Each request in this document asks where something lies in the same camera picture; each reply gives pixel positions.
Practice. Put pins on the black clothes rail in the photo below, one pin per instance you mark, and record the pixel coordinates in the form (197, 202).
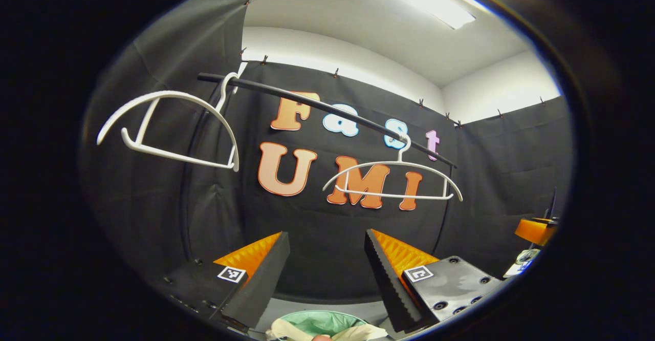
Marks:
(307, 101)

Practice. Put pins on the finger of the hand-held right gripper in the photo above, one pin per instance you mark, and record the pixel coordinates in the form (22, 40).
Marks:
(535, 231)

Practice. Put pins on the cream button shirt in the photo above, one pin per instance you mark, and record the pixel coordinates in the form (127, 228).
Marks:
(358, 333)

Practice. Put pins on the white plastic hanger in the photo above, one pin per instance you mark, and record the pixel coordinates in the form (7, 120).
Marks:
(394, 196)
(174, 94)

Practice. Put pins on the green laundry hamper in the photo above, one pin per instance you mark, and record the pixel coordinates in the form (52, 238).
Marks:
(317, 321)

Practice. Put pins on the black backdrop cloth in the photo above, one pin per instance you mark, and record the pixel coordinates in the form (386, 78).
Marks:
(317, 238)

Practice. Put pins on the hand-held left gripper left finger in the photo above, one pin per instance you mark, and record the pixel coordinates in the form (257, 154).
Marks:
(258, 284)

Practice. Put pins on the white sheet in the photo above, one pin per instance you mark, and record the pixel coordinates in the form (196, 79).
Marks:
(513, 272)

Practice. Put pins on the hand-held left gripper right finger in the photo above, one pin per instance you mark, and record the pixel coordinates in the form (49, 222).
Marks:
(389, 279)

